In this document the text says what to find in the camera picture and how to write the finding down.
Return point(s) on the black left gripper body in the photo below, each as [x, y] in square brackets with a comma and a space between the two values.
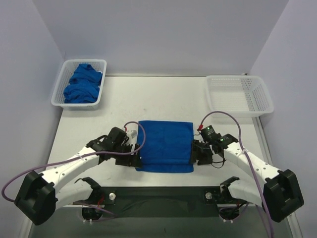
[135, 157]

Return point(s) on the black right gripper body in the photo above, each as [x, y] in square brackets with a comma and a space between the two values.
[196, 152]

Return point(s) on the blue towel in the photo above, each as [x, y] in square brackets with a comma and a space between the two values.
[167, 148]

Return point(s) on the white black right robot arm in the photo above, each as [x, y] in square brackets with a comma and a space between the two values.
[276, 191]

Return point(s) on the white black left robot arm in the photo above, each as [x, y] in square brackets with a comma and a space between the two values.
[42, 193]

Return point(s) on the crumpled blue towels in basket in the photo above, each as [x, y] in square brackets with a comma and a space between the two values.
[84, 85]

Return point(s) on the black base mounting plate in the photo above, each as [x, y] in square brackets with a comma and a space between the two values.
[159, 202]

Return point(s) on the white perforated right basket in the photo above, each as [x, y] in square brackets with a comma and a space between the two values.
[239, 95]

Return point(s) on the white perforated basket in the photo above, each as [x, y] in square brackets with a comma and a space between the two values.
[66, 72]
[239, 95]

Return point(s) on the white perforated left basket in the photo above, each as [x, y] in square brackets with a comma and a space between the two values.
[66, 72]

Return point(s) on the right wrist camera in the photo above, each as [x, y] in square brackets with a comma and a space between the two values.
[208, 134]

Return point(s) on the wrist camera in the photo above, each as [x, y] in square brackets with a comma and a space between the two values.
[131, 133]
[208, 134]

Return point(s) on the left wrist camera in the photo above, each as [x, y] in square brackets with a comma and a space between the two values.
[131, 133]

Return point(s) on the aluminium frame rail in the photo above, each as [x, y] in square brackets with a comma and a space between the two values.
[171, 146]

